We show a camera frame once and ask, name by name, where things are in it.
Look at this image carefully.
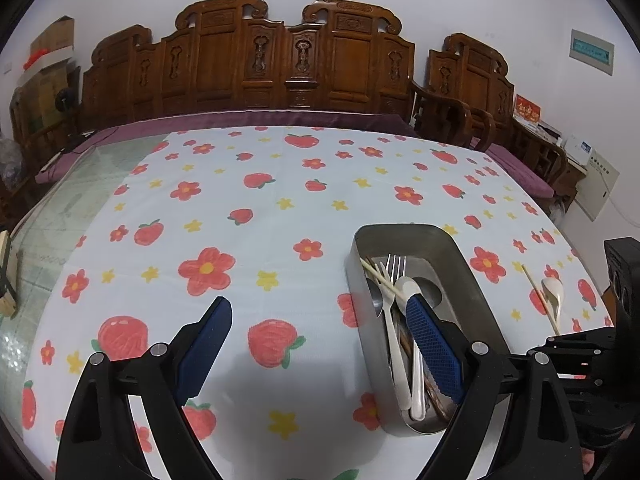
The large metal spoon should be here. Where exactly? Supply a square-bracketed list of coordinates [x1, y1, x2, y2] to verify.
[417, 280, 444, 312]

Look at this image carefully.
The metal fork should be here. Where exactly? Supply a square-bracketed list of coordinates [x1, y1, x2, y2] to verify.
[384, 255, 408, 376]

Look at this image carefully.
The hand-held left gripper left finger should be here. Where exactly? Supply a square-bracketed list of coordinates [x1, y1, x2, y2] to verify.
[55, 296, 233, 480]

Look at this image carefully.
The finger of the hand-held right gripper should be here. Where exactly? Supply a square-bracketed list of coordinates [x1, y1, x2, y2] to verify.
[532, 327, 621, 362]
[554, 361, 621, 385]

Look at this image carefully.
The white wall cabinet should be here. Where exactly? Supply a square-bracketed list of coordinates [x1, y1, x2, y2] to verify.
[575, 152, 621, 221]

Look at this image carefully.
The small metal spoon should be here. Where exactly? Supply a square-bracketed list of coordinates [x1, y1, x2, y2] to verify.
[367, 280, 389, 317]

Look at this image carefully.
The small purple seat cushion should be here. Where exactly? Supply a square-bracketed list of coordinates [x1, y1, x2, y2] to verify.
[482, 142, 555, 198]

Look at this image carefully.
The carved wooden bench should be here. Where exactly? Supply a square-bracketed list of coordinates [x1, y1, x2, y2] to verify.
[80, 0, 496, 151]

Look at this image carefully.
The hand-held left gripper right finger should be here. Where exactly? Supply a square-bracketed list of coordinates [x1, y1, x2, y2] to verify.
[405, 296, 586, 480]

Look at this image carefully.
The wall electrical panel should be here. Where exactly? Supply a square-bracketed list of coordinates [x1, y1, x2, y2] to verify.
[570, 30, 616, 77]

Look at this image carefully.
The strawberry printed tablecloth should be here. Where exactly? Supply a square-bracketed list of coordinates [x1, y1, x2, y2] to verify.
[20, 127, 616, 480]

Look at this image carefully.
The clear plastic bag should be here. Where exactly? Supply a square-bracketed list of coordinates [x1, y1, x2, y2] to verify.
[0, 137, 23, 192]

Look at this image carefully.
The white cardboard box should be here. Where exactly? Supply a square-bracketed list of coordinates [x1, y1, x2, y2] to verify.
[565, 132, 596, 154]

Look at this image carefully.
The carved wooden armchair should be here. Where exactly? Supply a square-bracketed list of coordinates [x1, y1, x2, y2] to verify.
[427, 33, 568, 196]

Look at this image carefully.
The rectangular metal tray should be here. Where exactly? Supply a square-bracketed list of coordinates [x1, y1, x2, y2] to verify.
[346, 223, 508, 437]

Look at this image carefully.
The red box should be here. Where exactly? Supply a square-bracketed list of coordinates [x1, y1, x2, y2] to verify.
[513, 94, 542, 123]

